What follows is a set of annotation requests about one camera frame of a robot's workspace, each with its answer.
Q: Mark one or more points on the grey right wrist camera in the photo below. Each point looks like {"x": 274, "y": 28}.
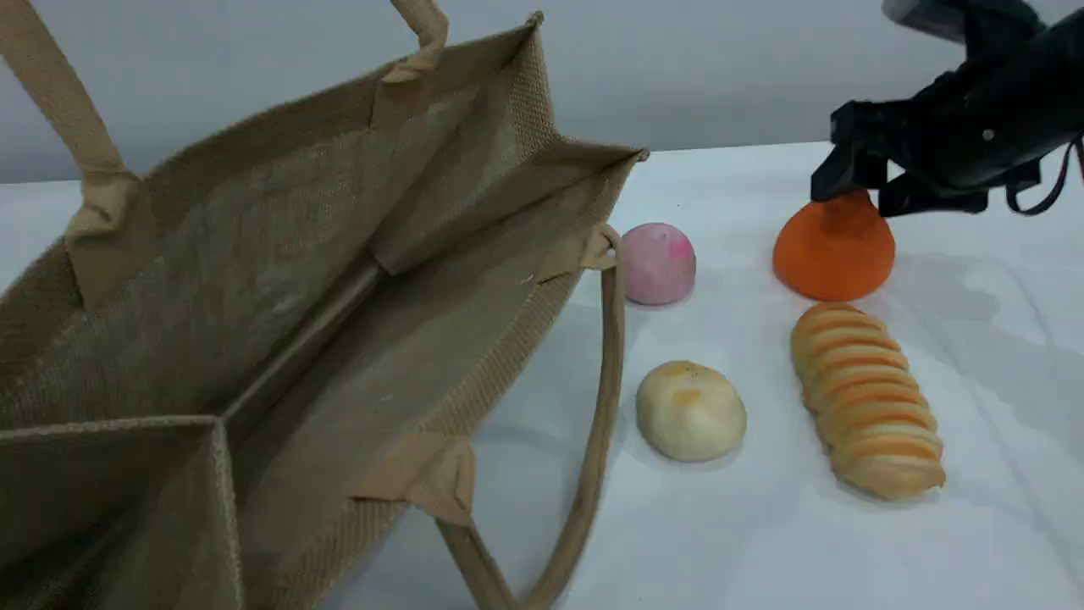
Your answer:
{"x": 923, "y": 17}

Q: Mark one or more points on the cream round bun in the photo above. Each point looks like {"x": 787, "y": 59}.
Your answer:
{"x": 690, "y": 415}

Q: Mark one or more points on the long ridged bread loaf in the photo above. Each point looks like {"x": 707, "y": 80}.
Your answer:
{"x": 864, "y": 398}

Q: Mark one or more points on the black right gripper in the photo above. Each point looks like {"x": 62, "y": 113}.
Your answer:
{"x": 999, "y": 110}

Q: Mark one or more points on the orange fruit with stem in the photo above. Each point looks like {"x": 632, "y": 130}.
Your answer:
{"x": 834, "y": 254}

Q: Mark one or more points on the brown jute tote bag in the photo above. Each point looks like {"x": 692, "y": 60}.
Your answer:
{"x": 254, "y": 339}

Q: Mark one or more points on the pink round bun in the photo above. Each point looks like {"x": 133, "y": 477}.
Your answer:
{"x": 660, "y": 267}

